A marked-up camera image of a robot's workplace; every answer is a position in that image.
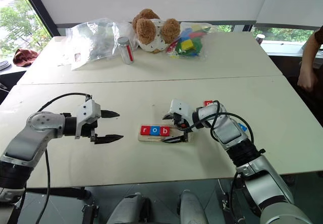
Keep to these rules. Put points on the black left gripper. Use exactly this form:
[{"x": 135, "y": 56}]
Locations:
[{"x": 88, "y": 130}]

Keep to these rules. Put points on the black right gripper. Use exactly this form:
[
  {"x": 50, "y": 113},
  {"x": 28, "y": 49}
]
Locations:
[{"x": 182, "y": 124}]

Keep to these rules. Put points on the person's bare forearm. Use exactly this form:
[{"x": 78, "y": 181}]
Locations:
[{"x": 310, "y": 55}]

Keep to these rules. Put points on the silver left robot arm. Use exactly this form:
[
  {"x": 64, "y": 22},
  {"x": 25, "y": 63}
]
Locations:
[{"x": 38, "y": 130}]

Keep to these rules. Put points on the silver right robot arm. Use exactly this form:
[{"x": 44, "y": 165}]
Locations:
[{"x": 255, "y": 168}]

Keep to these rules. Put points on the red letter b block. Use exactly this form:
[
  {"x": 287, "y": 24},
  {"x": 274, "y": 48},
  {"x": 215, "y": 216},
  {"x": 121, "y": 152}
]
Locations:
[{"x": 165, "y": 131}]

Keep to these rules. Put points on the blue letter o block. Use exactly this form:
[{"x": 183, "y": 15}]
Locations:
[{"x": 154, "y": 130}]

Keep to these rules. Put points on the wooden letter tray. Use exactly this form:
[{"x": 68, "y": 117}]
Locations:
[{"x": 151, "y": 138}]

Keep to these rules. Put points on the red letter r block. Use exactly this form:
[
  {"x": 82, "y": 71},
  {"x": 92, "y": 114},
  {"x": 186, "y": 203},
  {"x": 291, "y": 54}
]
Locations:
[{"x": 144, "y": 130}]

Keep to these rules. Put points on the dark rounded robot leg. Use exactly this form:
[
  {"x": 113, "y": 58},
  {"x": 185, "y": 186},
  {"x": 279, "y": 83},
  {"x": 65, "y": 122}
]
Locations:
[
  {"x": 192, "y": 209},
  {"x": 128, "y": 210}
]

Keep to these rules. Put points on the bag of colourful blocks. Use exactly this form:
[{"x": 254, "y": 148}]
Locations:
[{"x": 190, "y": 42}]

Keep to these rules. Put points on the person's bare hand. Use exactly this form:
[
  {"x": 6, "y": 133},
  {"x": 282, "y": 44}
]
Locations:
[{"x": 307, "y": 79}]

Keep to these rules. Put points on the clear jar silver lid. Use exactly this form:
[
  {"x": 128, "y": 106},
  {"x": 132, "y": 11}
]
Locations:
[{"x": 126, "y": 51}]

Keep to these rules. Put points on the clear plastic bag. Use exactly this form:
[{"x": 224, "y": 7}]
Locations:
[{"x": 96, "y": 41}]

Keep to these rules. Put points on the brown teddy bear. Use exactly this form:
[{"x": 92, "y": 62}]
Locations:
[{"x": 151, "y": 29}]

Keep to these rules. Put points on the red-brown cloth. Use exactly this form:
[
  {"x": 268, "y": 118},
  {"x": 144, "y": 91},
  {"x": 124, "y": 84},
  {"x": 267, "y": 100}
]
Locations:
[{"x": 25, "y": 57}]

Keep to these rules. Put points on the paper cup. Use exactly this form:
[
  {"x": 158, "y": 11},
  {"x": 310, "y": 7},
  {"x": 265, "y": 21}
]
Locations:
[{"x": 260, "y": 38}]

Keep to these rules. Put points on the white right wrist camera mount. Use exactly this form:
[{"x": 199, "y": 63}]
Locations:
[{"x": 180, "y": 109}]

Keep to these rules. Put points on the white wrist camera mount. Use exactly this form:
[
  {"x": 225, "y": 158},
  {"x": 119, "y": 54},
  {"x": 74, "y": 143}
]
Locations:
[
  {"x": 87, "y": 113},
  {"x": 180, "y": 109}
]

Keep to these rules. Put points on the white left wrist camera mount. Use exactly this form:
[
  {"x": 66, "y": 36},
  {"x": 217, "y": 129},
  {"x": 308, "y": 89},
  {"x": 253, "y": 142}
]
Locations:
[{"x": 87, "y": 113}]

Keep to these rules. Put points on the black window frame post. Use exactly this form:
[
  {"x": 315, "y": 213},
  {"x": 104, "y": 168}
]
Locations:
[{"x": 38, "y": 8}]

